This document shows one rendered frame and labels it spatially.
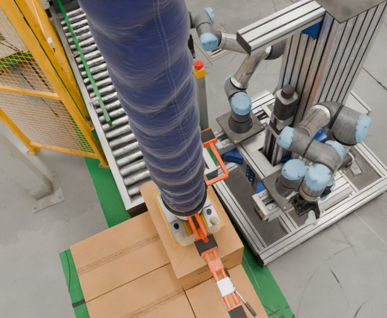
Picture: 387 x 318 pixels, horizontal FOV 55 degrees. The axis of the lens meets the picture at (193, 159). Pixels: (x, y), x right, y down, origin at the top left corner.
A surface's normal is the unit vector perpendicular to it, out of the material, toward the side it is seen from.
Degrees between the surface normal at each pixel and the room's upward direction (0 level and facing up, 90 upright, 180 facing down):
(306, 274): 0
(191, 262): 0
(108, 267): 0
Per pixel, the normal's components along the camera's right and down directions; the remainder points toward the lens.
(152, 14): 0.48, 0.85
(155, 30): 0.28, 0.70
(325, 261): -0.07, -0.47
